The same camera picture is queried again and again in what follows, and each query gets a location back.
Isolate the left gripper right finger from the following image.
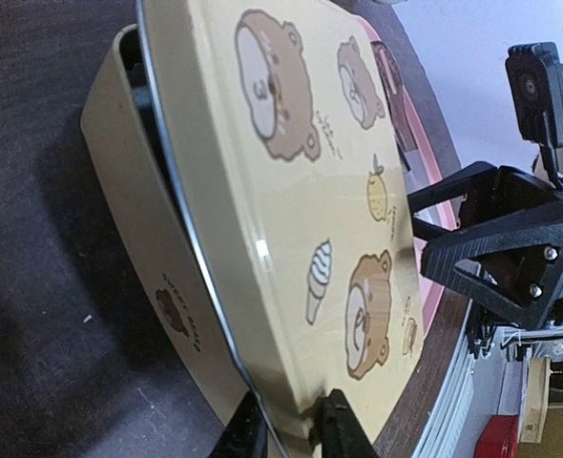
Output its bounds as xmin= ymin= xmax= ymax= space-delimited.
xmin=315 ymin=388 xmax=378 ymax=458

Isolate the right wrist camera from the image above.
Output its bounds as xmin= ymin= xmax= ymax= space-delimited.
xmin=505 ymin=42 xmax=563 ymax=191

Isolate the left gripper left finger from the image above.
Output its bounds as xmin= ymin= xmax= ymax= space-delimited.
xmin=209 ymin=391 xmax=268 ymax=458

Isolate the bear print tin lid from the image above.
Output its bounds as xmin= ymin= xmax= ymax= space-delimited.
xmin=136 ymin=1 xmax=423 ymax=457

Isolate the aluminium front rail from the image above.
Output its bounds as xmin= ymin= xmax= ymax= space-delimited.
xmin=412 ymin=318 xmax=506 ymax=457

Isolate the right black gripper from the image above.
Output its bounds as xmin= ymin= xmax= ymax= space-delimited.
xmin=407 ymin=161 xmax=563 ymax=330

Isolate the beige tin box base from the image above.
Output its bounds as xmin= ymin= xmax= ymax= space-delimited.
xmin=79 ymin=23 xmax=273 ymax=430

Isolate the pink plastic tray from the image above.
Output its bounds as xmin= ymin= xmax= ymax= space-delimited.
xmin=357 ymin=16 xmax=456 ymax=336

